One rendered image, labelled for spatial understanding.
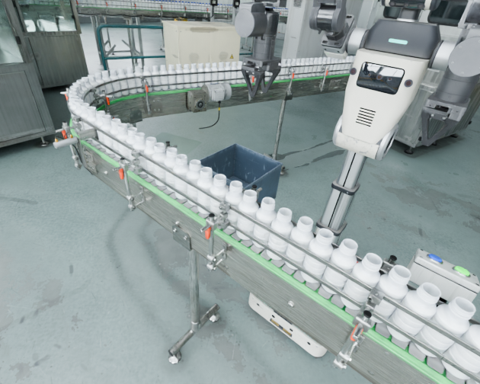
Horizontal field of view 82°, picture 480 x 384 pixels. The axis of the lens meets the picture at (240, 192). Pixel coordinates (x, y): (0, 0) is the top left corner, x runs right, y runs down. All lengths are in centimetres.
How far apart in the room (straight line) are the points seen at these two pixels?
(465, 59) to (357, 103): 63
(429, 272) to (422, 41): 74
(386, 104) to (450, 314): 71
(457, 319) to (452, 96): 44
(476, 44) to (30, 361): 208
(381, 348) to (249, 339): 110
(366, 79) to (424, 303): 76
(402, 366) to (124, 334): 146
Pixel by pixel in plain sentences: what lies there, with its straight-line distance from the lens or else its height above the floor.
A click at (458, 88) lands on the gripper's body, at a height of 152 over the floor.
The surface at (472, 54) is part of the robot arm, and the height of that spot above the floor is 158.
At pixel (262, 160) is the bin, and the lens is 148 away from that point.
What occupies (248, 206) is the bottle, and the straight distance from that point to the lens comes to 80.
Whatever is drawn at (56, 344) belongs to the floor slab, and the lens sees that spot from 200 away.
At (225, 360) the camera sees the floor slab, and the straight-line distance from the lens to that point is 177.
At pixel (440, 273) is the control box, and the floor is 111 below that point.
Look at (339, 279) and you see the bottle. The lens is 77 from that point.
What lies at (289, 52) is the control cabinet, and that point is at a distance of 684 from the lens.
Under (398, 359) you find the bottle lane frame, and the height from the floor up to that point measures 97.
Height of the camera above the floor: 163
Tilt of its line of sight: 36 degrees down
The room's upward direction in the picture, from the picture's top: 5 degrees clockwise
